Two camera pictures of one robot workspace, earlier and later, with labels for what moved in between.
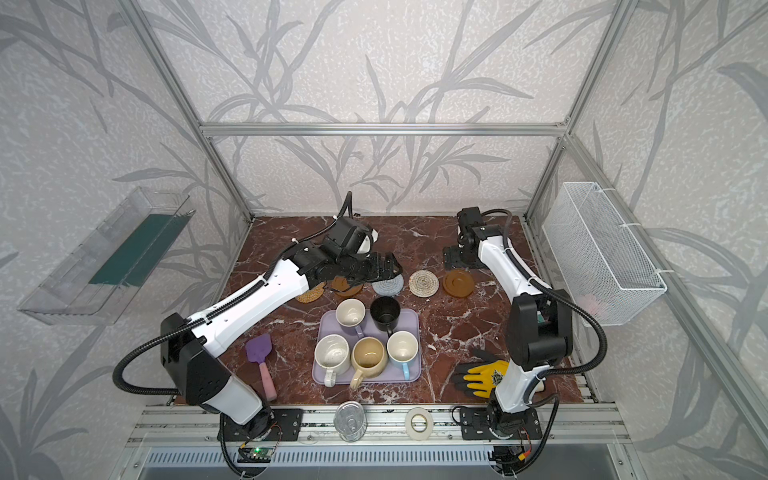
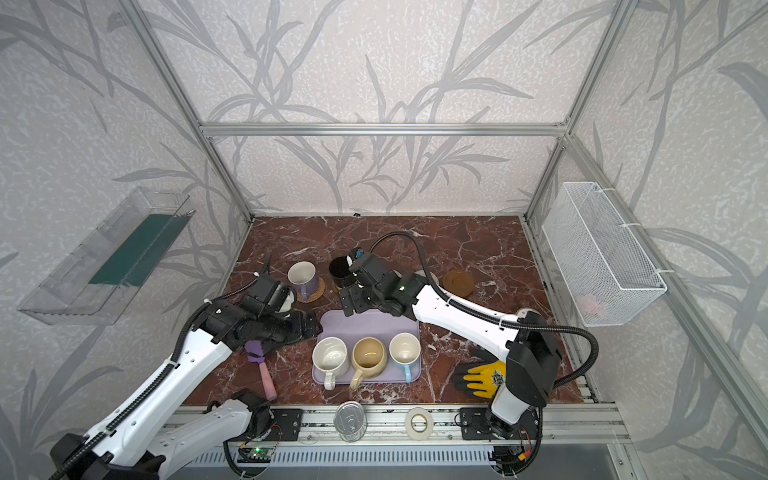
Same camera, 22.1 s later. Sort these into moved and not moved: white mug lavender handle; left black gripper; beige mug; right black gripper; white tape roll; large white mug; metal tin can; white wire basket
Moved: left black gripper; right black gripper; white mug lavender handle
Not moved: white wire basket; large white mug; beige mug; metal tin can; white tape roll
